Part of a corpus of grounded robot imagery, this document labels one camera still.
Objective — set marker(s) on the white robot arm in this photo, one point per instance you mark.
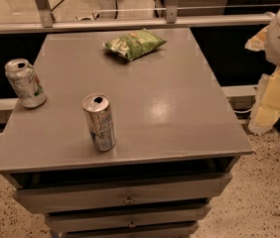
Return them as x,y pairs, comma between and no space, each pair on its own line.
268,40

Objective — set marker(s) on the bottom grey drawer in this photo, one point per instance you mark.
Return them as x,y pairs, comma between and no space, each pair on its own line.
171,230

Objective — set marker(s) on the metal window frame rail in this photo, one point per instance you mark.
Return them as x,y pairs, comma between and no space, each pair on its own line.
50,16

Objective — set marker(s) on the white green soda can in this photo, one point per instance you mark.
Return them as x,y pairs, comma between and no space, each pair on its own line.
25,82

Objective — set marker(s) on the grey drawer cabinet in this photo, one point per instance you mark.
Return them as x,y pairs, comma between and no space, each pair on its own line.
170,118

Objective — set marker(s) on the top grey drawer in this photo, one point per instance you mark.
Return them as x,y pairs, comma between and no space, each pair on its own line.
132,192

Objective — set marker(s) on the green jalapeno chip bag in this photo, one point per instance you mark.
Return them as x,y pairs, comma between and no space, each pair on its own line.
135,45

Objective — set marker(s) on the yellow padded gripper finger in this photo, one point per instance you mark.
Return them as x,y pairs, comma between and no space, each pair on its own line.
266,109

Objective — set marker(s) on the silver redbull can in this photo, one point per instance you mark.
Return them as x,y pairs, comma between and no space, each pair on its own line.
97,112

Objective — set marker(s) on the middle grey drawer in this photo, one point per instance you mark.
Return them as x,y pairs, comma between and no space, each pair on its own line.
130,218

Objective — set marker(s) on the grey drawer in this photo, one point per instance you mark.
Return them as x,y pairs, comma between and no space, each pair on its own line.
130,218
132,192
171,230

